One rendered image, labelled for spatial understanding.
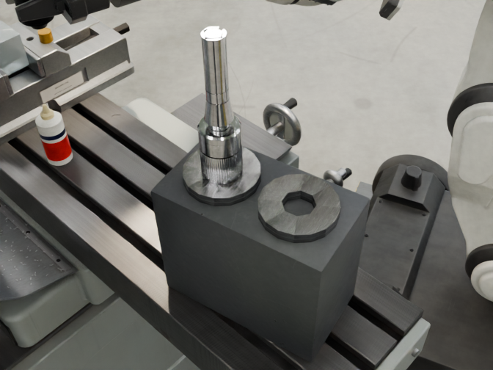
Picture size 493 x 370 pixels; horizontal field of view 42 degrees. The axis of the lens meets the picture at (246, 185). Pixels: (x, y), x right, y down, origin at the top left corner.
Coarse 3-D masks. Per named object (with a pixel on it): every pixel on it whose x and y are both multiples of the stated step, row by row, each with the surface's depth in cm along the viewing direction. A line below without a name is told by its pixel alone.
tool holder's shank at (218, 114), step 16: (208, 32) 60; (224, 32) 60; (208, 48) 60; (224, 48) 61; (208, 64) 61; (224, 64) 62; (208, 80) 63; (224, 80) 63; (208, 96) 64; (224, 96) 64; (208, 112) 66; (224, 112) 66; (224, 128) 67
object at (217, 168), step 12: (204, 144) 68; (240, 144) 69; (204, 156) 69; (216, 156) 68; (228, 156) 69; (240, 156) 70; (204, 168) 71; (216, 168) 70; (228, 168) 70; (240, 168) 71; (216, 180) 71; (228, 180) 71
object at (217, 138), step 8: (200, 120) 69; (240, 120) 69; (200, 128) 68; (208, 128) 68; (232, 128) 68; (240, 128) 68; (200, 136) 68; (208, 136) 67; (216, 136) 67; (224, 136) 67; (232, 136) 67; (208, 144) 67; (216, 144) 67; (224, 144) 67
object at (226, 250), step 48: (192, 192) 71; (240, 192) 70; (288, 192) 70; (336, 192) 70; (192, 240) 74; (240, 240) 69; (288, 240) 67; (336, 240) 67; (192, 288) 82; (240, 288) 76; (288, 288) 70; (336, 288) 73; (288, 336) 77
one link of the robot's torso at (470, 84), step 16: (480, 16) 90; (480, 32) 92; (480, 48) 94; (480, 64) 96; (464, 80) 99; (480, 80) 97; (464, 96) 99; (480, 96) 97; (448, 112) 102; (448, 128) 105
